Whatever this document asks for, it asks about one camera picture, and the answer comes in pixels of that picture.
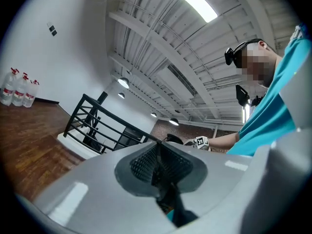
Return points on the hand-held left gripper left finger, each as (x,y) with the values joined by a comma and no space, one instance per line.
(97,191)

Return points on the person's right forearm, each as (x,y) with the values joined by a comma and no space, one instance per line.
(224,140)

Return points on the pendant ceiling lamp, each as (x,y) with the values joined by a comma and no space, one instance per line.
(173,121)
(121,95)
(153,114)
(123,82)

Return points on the clear water bottle red cap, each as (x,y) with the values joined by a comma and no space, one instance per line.
(7,91)
(20,94)
(30,96)

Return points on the black head-worn camera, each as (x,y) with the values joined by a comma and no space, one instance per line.
(231,55)

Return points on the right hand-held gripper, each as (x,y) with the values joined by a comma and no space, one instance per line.
(201,141)

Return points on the black cabinet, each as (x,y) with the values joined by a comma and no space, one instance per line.
(130,135)

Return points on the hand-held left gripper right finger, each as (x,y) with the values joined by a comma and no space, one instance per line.
(219,174)

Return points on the person's teal shirt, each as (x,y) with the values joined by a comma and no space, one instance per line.
(268,121)

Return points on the black panel on stand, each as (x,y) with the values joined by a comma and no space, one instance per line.
(241,94)

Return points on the black office chair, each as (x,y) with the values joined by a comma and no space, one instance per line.
(175,139)

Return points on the person's head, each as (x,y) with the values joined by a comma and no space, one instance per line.
(264,69)

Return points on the black metal railing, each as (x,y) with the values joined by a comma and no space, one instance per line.
(84,99)

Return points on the white ceiling air conditioner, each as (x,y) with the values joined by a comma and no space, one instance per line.
(174,82)

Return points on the black wall switch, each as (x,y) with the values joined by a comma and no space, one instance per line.
(51,28)
(54,33)

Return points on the bright ceiling light panel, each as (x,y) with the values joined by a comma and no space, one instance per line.
(195,1)

